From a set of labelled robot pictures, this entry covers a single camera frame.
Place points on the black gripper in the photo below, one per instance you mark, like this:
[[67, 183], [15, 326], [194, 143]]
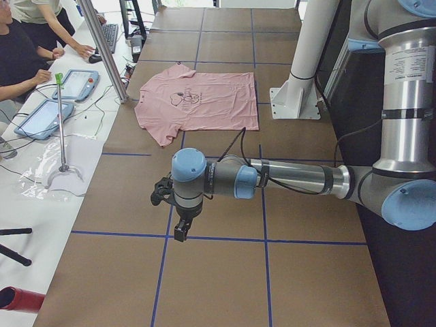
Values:
[[187, 213]]

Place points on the pink t-shirt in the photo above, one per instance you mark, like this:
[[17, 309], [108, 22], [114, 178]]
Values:
[[180, 98]]

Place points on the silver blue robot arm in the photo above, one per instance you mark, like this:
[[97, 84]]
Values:
[[400, 185]]

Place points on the clear plastic sheet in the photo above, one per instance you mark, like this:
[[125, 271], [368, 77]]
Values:
[[42, 178]]

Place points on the black tripod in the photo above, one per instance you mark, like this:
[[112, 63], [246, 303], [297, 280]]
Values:
[[13, 248]]

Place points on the lower blue teach pendant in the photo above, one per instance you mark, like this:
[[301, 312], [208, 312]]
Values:
[[42, 122]]

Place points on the blue teach pendant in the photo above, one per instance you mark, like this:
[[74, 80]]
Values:
[[77, 84], [42, 122]]

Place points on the upper blue teach pendant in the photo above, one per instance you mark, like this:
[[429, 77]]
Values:
[[77, 84]]

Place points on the red cylinder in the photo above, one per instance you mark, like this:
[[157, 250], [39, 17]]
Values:
[[16, 299]]

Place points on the black computer mouse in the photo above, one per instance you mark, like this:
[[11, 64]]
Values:
[[94, 58]]

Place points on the black power adapter box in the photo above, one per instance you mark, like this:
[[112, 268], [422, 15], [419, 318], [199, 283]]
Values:
[[136, 43]]

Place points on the black computer keyboard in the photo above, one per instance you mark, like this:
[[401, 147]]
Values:
[[110, 32]]

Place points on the person in black shirt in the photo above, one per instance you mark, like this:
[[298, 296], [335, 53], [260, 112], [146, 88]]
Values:
[[24, 64]]

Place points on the person in beige shirt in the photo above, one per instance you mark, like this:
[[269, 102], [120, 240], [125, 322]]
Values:
[[47, 24]]

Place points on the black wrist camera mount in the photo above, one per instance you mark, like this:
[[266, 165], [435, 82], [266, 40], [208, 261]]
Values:
[[163, 191]]

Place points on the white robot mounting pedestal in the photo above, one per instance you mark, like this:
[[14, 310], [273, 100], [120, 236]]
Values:
[[297, 97]]

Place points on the reacher grabber tool green handle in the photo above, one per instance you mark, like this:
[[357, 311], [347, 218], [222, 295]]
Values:
[[64, 169]]

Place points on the aluminium frame post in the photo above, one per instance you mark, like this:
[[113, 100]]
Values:
[[97, 34]]

